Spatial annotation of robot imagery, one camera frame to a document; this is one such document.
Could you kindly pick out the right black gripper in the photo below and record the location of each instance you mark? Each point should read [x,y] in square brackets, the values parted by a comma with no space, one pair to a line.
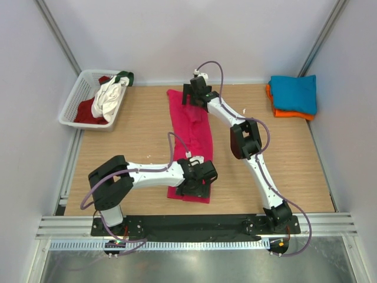
[187,90]

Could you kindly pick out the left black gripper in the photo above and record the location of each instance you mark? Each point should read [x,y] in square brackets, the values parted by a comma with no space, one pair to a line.
[202,191]

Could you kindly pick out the pink t shirt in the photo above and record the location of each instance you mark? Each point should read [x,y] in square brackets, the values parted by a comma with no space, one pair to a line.
[191,124]

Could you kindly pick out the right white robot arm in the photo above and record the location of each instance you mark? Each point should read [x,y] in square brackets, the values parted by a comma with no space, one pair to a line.
[245,144]

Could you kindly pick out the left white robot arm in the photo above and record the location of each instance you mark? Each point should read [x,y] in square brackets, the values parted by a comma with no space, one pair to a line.
[113,180]

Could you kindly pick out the folded orange t shirt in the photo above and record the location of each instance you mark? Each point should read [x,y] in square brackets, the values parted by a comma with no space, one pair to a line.
[283,113]

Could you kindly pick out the white green t shirt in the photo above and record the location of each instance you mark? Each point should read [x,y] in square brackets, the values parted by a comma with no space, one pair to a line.
[108,97]

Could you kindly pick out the folded blue t shirt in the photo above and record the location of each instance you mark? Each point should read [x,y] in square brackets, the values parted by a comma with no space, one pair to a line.
[294,93]

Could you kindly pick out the white plastic basket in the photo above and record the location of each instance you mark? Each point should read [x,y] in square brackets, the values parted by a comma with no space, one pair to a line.
[85,88]

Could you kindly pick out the dark red t shirt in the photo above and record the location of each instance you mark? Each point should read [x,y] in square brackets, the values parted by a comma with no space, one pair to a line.
[84,114]

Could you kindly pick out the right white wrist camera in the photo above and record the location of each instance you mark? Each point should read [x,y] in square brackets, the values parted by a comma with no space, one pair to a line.
[197,73]

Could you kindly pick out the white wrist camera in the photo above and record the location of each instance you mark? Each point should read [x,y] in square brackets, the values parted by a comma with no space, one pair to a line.
[194,159]
[197,73]

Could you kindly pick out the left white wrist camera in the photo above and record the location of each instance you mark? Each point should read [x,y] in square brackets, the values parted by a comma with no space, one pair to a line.
[194,159]

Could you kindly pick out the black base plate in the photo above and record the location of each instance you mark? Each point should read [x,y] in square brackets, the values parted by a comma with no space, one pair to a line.
[200,228]

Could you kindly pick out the aluminium frame rail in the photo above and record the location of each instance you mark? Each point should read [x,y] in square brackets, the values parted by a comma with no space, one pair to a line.
[77,227]

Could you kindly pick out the white slotted cable duct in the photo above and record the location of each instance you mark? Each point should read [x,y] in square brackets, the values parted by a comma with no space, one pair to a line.
[110,245]

